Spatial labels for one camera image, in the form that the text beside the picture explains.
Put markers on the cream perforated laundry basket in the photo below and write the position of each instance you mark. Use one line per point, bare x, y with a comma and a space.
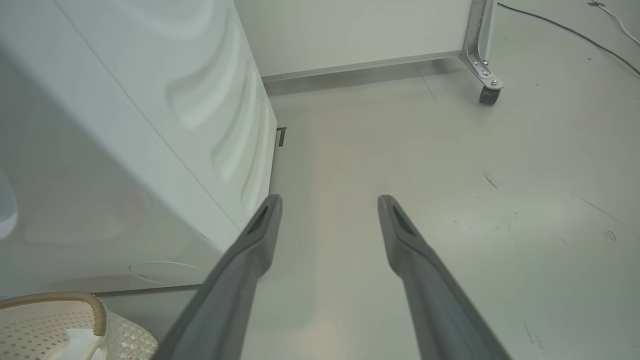
45, 325

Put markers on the grey metal stand leg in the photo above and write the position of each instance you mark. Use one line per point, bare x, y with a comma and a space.
477, 45

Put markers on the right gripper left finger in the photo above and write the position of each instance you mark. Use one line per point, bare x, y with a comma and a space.
225, 300

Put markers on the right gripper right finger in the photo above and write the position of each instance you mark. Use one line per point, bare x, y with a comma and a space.
435, 300

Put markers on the white partition panel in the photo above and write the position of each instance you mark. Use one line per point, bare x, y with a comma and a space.
350, 30

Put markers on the black caster wheel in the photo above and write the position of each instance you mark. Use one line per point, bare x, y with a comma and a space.
489, 96

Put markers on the white front-load washing machine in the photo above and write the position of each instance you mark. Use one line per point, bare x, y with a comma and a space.
125, 150

